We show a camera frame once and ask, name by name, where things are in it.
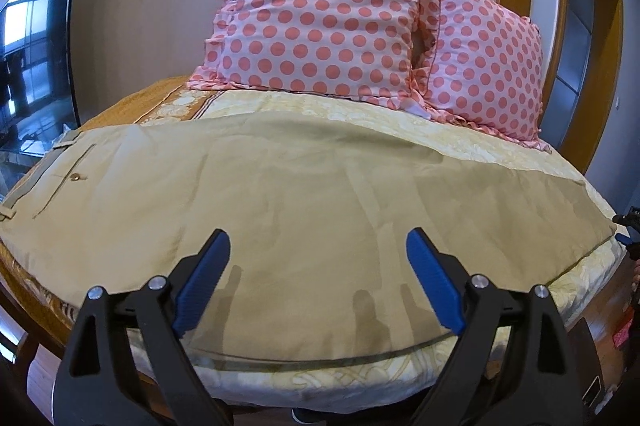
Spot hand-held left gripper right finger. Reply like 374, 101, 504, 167
405, 227, 602, 426

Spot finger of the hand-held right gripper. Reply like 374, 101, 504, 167
612, 206, 640, 259

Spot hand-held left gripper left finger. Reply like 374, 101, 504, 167
51, 229, 234, 426

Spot beige pants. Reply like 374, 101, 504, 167
0, 110, 617, 363

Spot yellow patterned bedspread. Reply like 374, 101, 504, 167
0, 75, 632, 407

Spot small polka dot pillow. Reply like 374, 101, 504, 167
410, 0, 552, 153

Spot black television screen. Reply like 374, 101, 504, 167
0, 0, 85, 167

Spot large polka dot pillow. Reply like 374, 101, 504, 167
186, 0, 441, 112

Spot wooden bed frame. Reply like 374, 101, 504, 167
0, 246, 166, 426

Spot wooden door frame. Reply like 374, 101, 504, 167
496, 0, 625, 177

